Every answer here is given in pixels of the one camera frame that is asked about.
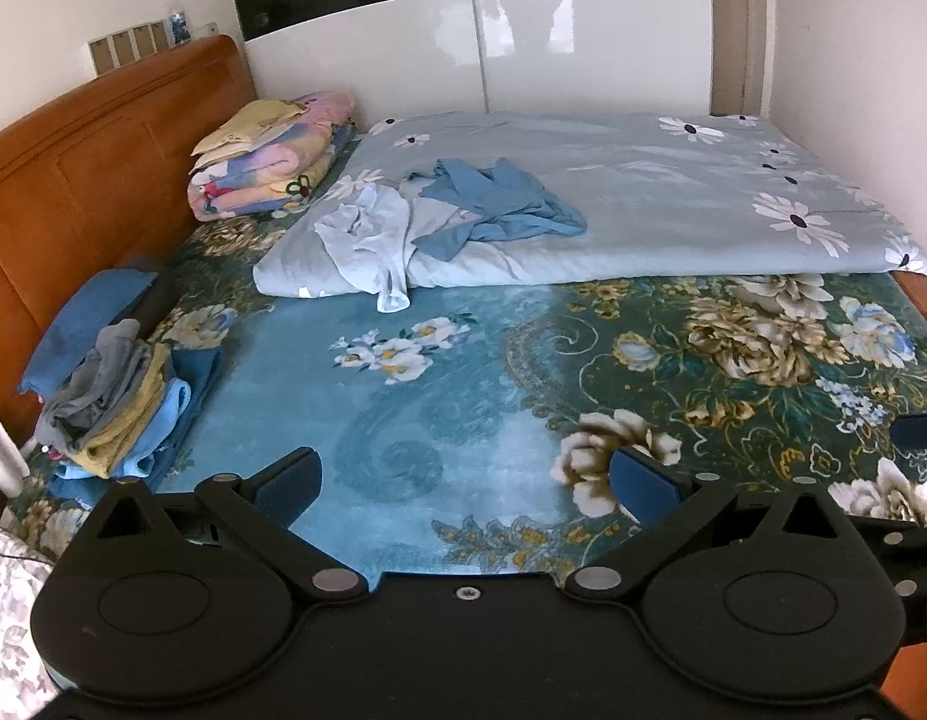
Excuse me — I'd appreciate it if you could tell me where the light blue folded garment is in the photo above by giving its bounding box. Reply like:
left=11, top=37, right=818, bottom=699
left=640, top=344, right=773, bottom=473
left=58, top=379, right=193, bottom=481

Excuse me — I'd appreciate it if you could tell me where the wooden bed side rail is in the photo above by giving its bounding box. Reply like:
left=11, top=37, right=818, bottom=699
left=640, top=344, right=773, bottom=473
left=892, top=270, right=927, bottom=338

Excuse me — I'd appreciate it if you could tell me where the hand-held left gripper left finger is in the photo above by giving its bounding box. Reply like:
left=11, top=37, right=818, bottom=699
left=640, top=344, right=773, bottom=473
left=94, top=447, right=369, bottom=603

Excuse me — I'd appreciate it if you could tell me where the blue shirt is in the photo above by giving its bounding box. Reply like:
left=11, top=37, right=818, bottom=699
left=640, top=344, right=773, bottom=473
left=407, top=157, right=588, bottom=263

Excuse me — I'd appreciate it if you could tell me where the grey garment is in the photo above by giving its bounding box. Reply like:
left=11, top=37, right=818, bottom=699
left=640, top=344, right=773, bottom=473
left=34, top=319, right=153, bottom=455

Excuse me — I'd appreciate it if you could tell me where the wooden bed headboard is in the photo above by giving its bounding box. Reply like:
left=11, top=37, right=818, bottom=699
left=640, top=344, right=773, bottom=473
left=0, top=34, right=258, bottom=518

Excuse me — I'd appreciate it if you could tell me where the grey daisy print duvet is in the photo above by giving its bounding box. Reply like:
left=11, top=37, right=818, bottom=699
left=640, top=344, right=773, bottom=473
left=253, top=111, right=927, bottom=299

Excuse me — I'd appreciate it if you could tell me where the white bottle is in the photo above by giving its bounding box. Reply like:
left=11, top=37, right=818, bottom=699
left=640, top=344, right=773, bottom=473
left=0, top=416, right=28, bottom=500

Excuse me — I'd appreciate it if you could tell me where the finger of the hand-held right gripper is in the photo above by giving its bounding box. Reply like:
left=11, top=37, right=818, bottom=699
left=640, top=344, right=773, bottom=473
left=853, top=412, right=927, bottom=646

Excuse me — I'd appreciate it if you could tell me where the blue towel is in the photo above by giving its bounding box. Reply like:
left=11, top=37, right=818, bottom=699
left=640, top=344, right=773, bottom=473
left=17, top=268, right=160, bottom=398

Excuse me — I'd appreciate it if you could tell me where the dark blue folded garment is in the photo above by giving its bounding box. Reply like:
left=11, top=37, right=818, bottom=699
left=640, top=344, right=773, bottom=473
left=50, top=349, right=224, bottom=511

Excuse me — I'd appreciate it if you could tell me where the wall switch panel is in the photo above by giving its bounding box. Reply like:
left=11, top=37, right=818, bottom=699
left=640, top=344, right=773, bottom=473
left=88, top=17, right=169, bottom=77

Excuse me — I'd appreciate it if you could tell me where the grey floral cloth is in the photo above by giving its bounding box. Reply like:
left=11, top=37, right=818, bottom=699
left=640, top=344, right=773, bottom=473
left=0, top=510, right=59, bottom=706

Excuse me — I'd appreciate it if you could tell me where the glossy white wardrobe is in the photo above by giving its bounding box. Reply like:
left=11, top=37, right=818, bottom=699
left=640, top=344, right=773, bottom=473
left=223, top=0, right=715, bottom=121

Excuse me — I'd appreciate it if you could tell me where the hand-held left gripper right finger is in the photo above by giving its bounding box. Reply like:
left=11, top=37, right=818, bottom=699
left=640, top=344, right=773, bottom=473
left=564, top=447, right=859, bottom=602

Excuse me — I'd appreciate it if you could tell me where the pale yellow cloth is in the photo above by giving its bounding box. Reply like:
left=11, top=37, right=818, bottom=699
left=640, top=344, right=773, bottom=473
left=191, top=99, right=308, bottom=166

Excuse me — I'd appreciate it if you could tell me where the folded pink patterned quilt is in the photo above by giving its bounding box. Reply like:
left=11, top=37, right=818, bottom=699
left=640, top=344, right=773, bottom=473
left=187, top=92, right=359, bottom=222

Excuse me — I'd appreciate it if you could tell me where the yellow garment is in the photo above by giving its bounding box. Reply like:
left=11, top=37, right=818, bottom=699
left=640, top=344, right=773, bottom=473
left=73, top=341, right=172, bottom=479

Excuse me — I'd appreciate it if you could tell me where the pale blue white garment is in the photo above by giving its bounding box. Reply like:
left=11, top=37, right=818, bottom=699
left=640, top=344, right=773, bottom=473
left=314, top=184, right=415, bottom=314

